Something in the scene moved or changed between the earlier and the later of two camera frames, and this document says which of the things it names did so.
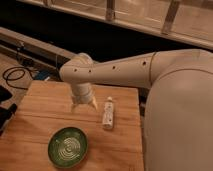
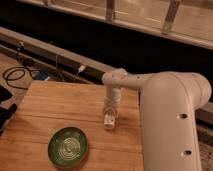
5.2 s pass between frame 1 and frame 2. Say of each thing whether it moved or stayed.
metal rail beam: stayed
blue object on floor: stayed
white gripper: moved
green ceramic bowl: stayed
